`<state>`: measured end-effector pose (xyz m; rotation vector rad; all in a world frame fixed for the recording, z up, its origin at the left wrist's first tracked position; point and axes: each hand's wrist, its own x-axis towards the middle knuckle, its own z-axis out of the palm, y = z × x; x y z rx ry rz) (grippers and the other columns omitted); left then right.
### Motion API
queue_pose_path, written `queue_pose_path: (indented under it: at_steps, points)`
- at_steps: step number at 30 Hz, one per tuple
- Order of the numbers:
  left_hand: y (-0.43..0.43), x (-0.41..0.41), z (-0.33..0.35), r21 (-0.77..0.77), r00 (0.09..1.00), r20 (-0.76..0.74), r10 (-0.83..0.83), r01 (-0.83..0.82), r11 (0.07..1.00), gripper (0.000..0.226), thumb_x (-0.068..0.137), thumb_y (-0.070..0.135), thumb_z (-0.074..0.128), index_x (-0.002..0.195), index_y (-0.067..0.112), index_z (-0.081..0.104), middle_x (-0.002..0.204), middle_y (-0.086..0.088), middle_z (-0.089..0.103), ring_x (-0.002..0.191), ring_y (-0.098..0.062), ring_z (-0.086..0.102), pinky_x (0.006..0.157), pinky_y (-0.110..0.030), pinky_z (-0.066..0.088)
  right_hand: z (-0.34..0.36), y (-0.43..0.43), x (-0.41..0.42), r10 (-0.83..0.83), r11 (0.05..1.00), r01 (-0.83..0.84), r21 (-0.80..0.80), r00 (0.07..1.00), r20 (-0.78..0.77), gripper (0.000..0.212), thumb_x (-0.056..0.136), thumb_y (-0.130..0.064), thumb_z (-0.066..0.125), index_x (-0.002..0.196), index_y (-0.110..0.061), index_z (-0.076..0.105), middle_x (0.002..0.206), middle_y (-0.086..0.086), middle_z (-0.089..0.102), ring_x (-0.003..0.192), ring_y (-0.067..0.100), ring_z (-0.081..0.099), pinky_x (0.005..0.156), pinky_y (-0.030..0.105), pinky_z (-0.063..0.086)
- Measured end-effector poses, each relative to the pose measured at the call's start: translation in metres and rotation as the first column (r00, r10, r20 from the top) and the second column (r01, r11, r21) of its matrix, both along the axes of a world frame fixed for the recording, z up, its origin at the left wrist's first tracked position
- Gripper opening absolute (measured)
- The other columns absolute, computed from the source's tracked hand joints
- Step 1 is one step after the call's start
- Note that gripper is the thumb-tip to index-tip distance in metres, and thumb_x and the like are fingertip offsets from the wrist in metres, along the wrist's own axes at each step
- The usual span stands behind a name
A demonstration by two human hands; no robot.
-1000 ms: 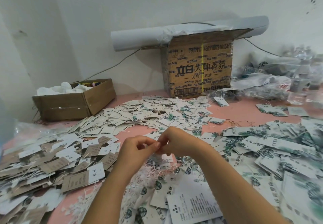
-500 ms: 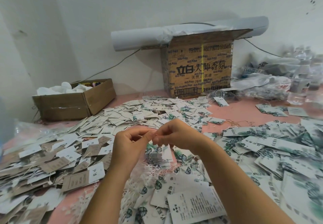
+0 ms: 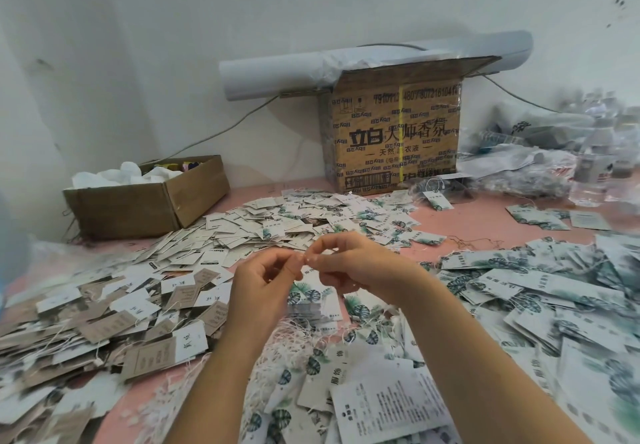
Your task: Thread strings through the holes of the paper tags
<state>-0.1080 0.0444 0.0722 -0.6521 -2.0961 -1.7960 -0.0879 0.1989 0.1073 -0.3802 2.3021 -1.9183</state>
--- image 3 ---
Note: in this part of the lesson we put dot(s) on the small open cardboard box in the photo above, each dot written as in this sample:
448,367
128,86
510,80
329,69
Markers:
145,199

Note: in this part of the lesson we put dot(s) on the white roll in plastic wrap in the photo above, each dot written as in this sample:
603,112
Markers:
285,71

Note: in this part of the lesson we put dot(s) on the person's left hand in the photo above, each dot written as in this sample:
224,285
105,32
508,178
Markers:
258,294

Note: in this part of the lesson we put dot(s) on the person's right hand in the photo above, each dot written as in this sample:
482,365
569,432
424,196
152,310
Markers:
365,264

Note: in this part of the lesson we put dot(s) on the white crumpled material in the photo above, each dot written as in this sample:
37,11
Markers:
125,175

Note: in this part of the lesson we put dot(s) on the pile of green leaf tags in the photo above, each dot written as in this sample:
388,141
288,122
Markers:
545,334

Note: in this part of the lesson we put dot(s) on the clear plastic bag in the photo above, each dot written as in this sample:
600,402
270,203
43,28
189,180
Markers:
60,259

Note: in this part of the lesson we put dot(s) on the pile of brown white tags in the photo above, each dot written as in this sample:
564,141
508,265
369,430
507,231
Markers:
85,337

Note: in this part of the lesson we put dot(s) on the person's right forearm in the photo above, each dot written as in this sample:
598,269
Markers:
505,384

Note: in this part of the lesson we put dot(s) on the person's left forearm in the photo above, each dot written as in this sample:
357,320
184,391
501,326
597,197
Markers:
205,404

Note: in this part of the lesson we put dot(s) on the heap of clear plastic bags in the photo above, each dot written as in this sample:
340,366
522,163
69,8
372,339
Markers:
558,159

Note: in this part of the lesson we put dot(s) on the heap of small tags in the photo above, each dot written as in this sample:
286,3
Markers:
280,217

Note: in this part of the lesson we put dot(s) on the large printed cardboard box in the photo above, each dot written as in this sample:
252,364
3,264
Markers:
395,134

